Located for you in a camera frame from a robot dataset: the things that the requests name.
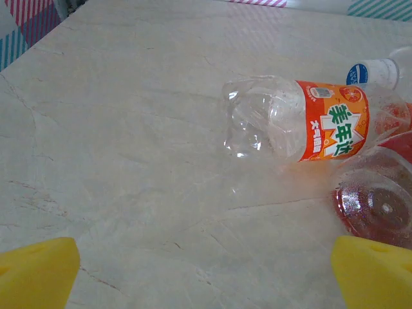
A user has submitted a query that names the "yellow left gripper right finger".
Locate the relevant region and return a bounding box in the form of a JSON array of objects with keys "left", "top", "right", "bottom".
[{"left": 331, "top": 235, "right": 412, "bottom": 309}]

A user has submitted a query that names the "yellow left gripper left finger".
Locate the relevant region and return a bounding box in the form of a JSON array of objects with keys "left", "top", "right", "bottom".
[{"left": 0, "top": 237, "right": 80, "bottom": 309}]

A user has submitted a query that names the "amber bottle with red label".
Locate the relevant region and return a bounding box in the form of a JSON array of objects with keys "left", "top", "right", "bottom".
[{"left": 330, "top": 128, "right": 412, "bottom": 250}]

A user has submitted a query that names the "clear bottle with orange label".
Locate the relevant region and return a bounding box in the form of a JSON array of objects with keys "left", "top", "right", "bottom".
[{"left": 221, "top": 74, "right": 412, "bottom": 164}]

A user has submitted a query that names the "clear bottle with white cap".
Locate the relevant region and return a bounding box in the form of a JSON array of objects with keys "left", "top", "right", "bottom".
[{"left": 346, "top": 44, "right": 412, "bottom": 91}]

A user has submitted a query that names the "plaid cloth backdrop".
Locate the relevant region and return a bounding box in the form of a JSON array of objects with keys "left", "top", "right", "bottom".
[{"left": 0, "top": 0, "right": 412, "bottom": 73}]

